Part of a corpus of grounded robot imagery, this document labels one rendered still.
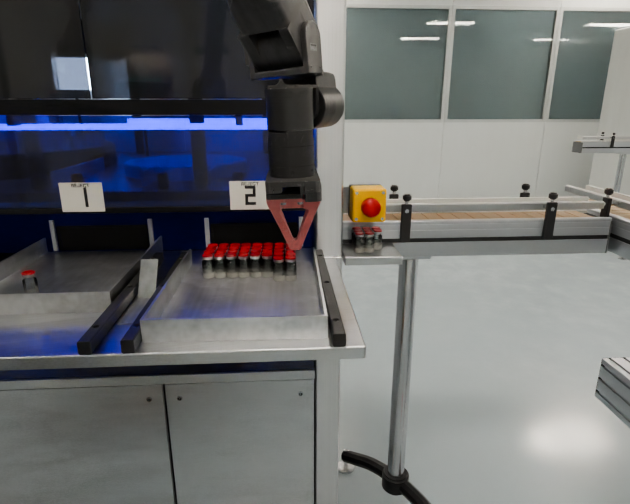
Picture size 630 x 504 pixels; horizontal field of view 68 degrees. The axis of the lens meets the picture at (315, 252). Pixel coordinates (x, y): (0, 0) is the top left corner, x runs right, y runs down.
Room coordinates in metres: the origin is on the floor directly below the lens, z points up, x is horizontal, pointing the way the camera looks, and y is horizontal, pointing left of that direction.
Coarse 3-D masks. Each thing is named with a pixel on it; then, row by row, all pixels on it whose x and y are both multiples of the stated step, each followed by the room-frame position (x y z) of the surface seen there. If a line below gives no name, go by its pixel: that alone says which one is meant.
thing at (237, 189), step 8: (232, 184) 0.97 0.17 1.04; (240, 184) 0.97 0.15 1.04; (248, 184) 0.97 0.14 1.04; (256, 184) 0.97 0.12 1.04; (264, 184) 0.97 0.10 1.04; (232, 192) 0.97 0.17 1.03; (240, 192) 0.97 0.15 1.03; (248, 192) 0.97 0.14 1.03; (256, 192) 0.97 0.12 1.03; (264, 192) 0.97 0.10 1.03; (232, 200) 0.97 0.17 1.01; (240, 200) 0.97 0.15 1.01; (248, 200) 0.97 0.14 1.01; (256, 200) 0.97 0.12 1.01; (264, 200) 0.97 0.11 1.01; (232, 208) 0.97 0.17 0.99; (240, 208) 0.97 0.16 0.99; (248, 208) 0.97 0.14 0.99; (256, 208) 0.97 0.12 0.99; (264, 208) 0.97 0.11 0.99
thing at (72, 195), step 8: (64, 184) 0.94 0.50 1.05; (72, 184) 0.95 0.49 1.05; (80, 184) 0.95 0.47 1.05; (88, 184) 0.95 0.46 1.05; (96, 184) 0.95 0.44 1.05; (64, 192) 0.94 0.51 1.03; (72, 192) 0.95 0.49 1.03; (80, 192) 0.95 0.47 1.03; (88, 192) 0.95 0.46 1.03; (96, 192) 0.95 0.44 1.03; (64, 200) 0.94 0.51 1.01; (72, 200) 0.95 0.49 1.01; (80, 200) 0.95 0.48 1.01; (88, 200) 0.95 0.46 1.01; (96, 200) 0.95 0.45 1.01; (64, 208) 0.94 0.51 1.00; (72, 208) 0.95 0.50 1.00; (80, 208) 0.95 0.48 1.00; (88, 208) 0.95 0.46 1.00; (96, 208) 0.95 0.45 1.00; (104, 208) 0.95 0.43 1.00
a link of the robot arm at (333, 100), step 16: (304, 32) 0.57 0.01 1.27; (304, 48) 0.57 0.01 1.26; (320, 48) 0.59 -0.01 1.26; (304, 64) 0.57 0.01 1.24; (320, 64) 0.59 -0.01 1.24; (320, 80) 0.64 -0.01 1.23; (320, 96) 0.62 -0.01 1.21; (336, 96) 0.65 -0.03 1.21; (320, 112) 0.62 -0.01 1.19; (336, 112) 0.65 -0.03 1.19
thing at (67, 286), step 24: (0, 264) 0.84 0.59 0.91; (24, 264) 0.92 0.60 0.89; (48, 264) 0.93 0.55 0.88; (72, 264) 0.93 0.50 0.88; (96, 264) 0.93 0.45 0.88; (120, 264) 0.93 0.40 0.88; (0, 288) 0.79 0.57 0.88; (48, 288) 0.79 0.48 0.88; (72, 288) 0.79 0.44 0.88; (96, 288) 0.79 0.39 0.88; (120, 288) 0.74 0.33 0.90; (0, 312) 0.69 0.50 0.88; (24, 312) 0.69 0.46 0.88; (48, 312) 0.69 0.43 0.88; (72, 312) 0.69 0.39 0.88
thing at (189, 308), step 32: (192, 288) 0.79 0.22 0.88; (224, 288) 0.79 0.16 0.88; (256, 288) 0.79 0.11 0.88; (288, 288) 0.79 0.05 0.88; (320, 288) 0.71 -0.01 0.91; (160, 320) 0.59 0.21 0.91; (192, 320) 0.60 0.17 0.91; (224, 320) 0.60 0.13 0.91; (256, 320) 0.60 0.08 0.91; (288, 320) 0.60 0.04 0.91; (320, 320) 0.61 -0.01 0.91
